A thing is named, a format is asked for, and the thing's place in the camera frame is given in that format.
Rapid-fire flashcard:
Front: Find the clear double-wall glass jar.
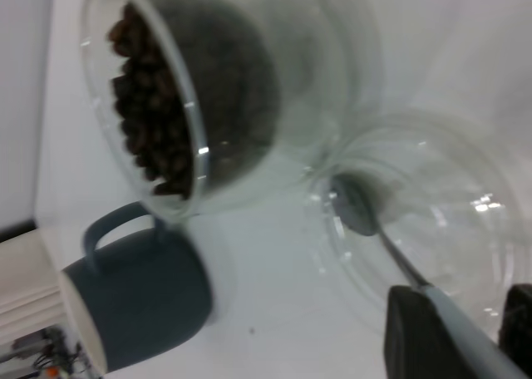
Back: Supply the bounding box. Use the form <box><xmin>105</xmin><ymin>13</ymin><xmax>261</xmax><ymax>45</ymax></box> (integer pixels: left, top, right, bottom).
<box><xmin>78</xmin><ymin>0</ymin><xmax>383</xmax><ymax>222</ymax></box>

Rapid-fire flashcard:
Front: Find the white shelf unit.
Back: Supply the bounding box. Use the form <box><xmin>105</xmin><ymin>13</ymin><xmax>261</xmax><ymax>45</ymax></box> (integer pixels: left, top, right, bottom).
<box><xmin>0</xmin><ymin>224</ymin><xmax>67</xmax><ymax>342</ymax></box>

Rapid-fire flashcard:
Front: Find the dark grey ceramic mug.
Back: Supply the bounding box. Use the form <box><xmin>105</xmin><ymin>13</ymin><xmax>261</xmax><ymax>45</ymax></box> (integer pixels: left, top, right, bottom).
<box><xmin>60</xmin><ymin>202</ymin><xmax>215</xmax><ymax>374</ymax></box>

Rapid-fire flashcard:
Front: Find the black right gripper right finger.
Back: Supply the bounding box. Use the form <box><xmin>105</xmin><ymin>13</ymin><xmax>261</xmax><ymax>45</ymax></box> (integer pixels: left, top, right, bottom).
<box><xmin>498</xmin><ymin>283</ymin><xmax>532</xmax><ymax>362</ymax></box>

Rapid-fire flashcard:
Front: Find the metal spoon pale blue handle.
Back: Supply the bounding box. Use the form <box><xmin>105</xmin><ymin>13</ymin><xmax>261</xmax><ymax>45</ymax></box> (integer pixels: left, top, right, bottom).
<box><xmin>332</xmin><ymin>175</ymin><xmax>532</xmax><ymax>379</ymax></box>

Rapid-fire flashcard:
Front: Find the clear round glass lid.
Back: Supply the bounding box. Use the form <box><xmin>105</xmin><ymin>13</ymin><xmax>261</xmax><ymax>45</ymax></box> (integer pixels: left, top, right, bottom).
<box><xmin>303</xmin><ymin>112</ymin><xmax>532</xmax><ymax>342</ymax></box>

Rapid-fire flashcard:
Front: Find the roasted coffee beans heap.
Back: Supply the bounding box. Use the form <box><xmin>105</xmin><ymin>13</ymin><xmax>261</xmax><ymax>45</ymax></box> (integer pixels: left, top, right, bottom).
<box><xmin>106</xmin><ymin>2</ymin><xmax>196</xmax><ymax>199</ymax></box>

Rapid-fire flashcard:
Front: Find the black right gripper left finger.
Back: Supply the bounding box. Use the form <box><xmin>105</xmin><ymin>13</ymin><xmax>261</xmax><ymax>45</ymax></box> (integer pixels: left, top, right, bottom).
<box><xmin>382</xmin><ymin>285</ymin><xmax>512</xmax><ymax>379</ymax></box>

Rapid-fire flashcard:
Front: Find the electronics clutter with wires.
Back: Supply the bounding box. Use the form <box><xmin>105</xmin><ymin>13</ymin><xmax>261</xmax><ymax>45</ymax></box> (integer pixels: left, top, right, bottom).
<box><xmin>12</xmin><ymin>327</ymin><xmax>91</xmax><ymax>379</ymax></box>

